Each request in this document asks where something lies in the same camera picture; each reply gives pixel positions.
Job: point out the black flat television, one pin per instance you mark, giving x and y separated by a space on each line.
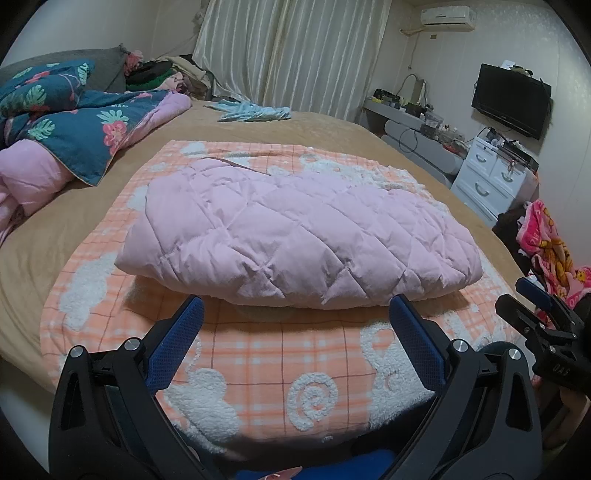
510 99

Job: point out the blue floral pillow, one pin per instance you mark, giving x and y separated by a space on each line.
41 87

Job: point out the blue cloth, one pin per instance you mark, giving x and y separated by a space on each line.
346 468

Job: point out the blue floral quilt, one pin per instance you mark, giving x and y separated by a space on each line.
101 129

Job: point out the grey wall shelf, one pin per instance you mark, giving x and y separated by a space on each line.
415 143

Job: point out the white air conditioner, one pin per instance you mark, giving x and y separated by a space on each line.
448 18

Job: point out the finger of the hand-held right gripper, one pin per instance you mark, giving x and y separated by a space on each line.
517 314
533 293

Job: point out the pile of mixed clothes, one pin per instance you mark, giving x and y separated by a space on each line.
171 76

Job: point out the white striped curtain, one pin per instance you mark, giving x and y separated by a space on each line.
300 50

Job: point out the grey pillow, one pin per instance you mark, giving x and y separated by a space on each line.
101 69

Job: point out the dark clothes heap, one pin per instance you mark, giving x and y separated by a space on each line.
508 235

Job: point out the light blue garment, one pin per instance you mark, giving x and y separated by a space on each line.
249 111

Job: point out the white drawer cabinet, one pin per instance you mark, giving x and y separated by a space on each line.
485 180

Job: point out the pink quilted jacket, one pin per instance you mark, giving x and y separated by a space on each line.
300 240

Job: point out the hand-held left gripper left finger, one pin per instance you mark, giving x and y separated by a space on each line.
182 337

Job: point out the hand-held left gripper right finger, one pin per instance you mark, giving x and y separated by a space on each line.
413 341

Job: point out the bed with tan sheet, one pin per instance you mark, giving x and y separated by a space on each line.
323 129

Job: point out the orange plaid fleece blanket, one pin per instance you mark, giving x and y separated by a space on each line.
277 355

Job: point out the group of small bottles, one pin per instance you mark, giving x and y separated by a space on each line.
429 122

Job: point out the pink printed cloth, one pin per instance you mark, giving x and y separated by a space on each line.
554 249

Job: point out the person's right hand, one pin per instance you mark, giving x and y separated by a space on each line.
577 410

